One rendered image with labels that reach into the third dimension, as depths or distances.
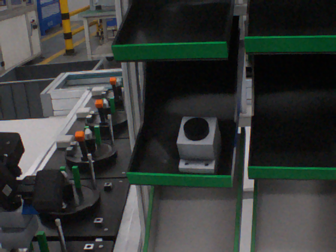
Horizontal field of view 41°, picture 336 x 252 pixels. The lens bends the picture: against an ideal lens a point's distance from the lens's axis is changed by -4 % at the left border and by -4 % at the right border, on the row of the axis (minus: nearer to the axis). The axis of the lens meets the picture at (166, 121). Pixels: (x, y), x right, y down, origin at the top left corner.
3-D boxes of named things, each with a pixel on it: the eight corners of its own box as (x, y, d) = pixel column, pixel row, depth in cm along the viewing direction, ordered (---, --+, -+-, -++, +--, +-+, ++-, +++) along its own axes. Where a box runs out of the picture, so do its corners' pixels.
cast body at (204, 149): (216, 184, 56) (210, 146, 52) (181, 182, 58) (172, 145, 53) (224, 134, 62) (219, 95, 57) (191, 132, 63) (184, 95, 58)
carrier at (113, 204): (116, 244, 87) (107, 187, 83) (-1, 245, 89) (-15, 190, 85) (131, 185, 109) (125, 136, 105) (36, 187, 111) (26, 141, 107)
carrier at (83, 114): (142, 143, 133) (137, 101, 128) (62, 147, 135) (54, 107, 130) (149, 114, 155) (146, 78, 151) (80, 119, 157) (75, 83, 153)
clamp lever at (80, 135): (89, 158, 115) (82, 136, 109) (81, 158, 115) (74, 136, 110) (90, 147, 117) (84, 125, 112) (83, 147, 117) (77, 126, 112)
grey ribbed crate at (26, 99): (95, 115, 261) (90, 76, 253) (-6, 121, 266) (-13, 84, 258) (108, 93, 301) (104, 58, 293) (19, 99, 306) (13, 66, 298)
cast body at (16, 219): (27, 249, 68) (18, 210, 66) (1, 249, 69) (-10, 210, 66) (42, 219, 76) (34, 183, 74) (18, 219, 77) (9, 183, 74)
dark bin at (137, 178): (232, 189, 56) (228, 150, 51) (129, 185, 59) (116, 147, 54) (245, 48, 75) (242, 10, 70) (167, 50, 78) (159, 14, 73)
